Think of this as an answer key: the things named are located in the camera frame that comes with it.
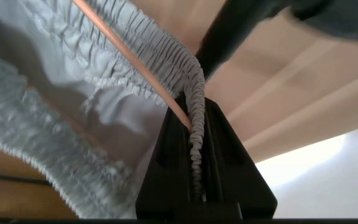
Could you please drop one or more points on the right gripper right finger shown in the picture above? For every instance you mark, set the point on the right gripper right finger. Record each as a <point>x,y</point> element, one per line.
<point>238,186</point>

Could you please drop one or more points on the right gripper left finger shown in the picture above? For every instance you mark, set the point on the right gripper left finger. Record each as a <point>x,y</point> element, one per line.
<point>166,180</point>

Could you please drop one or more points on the pink clothes hanger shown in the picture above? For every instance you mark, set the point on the pink clothes hanger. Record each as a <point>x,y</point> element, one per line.
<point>135,60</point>

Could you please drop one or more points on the pale grey shorts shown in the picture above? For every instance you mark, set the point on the pale grey shorts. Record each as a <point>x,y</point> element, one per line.
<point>57,93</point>

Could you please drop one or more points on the black clothes rack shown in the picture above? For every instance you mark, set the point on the black clothes rack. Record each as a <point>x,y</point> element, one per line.
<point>228,31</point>

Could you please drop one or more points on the beige curtain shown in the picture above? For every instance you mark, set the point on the beige curtain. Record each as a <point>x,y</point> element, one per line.
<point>291,93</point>

